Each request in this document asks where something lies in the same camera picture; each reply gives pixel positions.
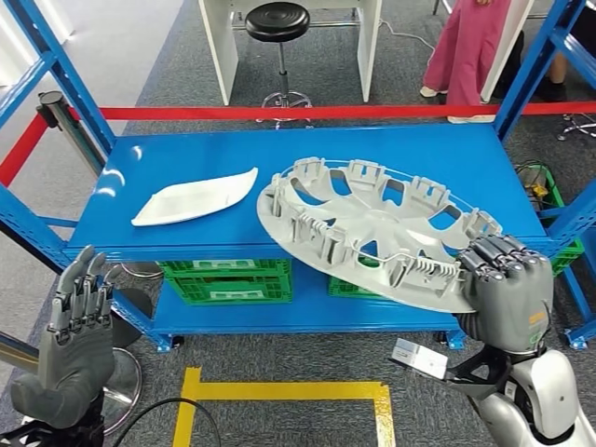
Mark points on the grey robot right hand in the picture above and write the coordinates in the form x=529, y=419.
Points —
x=512, y=302

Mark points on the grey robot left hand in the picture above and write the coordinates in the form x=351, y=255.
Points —
x=75, y=364

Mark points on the grey plastic wheel hubcap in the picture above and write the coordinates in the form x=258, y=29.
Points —
x=373, y=216

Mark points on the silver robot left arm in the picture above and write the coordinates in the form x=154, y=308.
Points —
x=69, y=435

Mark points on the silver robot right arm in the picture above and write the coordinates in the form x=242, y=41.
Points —
x=545, y=388

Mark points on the blue metal shelf rack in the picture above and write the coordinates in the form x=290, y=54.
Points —
x=210, y=148

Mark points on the chrome stool base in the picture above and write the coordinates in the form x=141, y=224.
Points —
x=579, y=126

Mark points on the person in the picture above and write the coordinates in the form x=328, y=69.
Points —
x=554, y=89
x=461, y=55

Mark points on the red barrier belt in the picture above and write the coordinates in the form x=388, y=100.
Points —
x=279, y=113
x=21, y=151

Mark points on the white plastic trim panel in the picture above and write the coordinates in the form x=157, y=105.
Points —
x=195, y=197

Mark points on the white desk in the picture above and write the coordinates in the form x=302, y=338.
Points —
x=219, y=49
x=512, y=37

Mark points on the black round stool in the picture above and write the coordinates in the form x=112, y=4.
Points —
x=277, y=21

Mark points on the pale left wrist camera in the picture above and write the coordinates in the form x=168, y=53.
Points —
x=18, y=353

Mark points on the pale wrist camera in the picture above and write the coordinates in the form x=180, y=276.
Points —
x=18, y=353
x=419, y=358

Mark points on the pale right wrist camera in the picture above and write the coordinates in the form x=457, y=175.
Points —
x=419, y=358

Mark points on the black-capped barrier post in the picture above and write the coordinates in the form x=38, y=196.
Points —
x=69, y=126

